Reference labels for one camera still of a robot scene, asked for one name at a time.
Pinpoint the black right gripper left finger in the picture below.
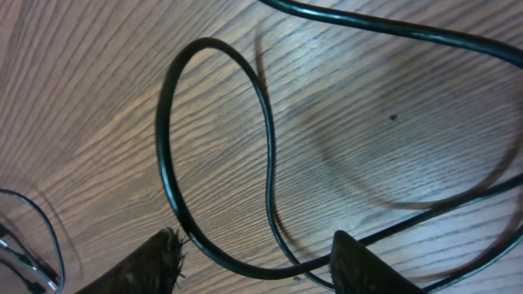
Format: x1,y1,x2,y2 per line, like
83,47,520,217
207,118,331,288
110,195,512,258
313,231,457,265
77,227,183,294

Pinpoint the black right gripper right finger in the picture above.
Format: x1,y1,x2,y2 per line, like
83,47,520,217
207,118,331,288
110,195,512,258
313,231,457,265
329,230,425,294

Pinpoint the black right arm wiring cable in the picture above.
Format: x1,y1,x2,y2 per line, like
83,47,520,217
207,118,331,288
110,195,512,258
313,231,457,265
0,188,66,294

